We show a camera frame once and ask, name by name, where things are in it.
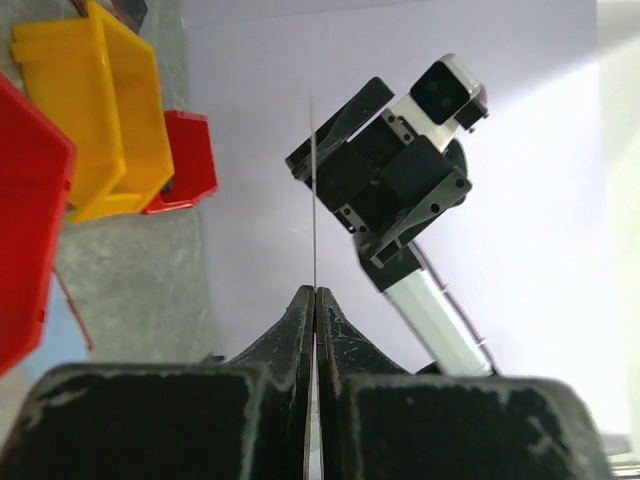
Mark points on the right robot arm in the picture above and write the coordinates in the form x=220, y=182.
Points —
x=412, y=287

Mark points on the yellow plastic bin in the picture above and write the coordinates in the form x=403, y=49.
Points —
x=99, y=83

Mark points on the red leather card holder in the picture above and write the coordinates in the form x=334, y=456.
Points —
x=75, y=312

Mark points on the dark booklet three days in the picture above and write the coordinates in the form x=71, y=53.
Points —
x=129, y=12

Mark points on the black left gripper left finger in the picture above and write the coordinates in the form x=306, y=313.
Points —
x=245, y=418

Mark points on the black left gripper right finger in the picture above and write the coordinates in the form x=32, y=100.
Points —
x=379, y=421

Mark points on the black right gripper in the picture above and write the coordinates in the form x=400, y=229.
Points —
x=386, y=184

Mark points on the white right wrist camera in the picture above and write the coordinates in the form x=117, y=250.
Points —
x=446, y=98

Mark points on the red plastic bin with cards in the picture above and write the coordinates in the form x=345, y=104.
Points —
x=37, y=166

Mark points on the white striped credit card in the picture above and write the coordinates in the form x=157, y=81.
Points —
x=315, y=457

